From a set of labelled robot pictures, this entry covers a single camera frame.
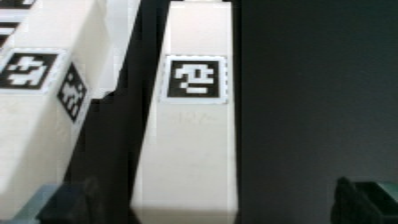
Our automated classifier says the white leg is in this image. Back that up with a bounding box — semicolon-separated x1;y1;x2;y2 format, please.
129;0;237;224
0;0;139;216

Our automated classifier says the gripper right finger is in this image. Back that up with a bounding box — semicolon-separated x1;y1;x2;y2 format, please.
330;177;398;224

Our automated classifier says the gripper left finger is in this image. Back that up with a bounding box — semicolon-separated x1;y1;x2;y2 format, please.
0;181;100;224

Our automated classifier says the fiducial marker sheet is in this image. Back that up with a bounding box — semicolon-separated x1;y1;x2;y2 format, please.
0;0;35;48

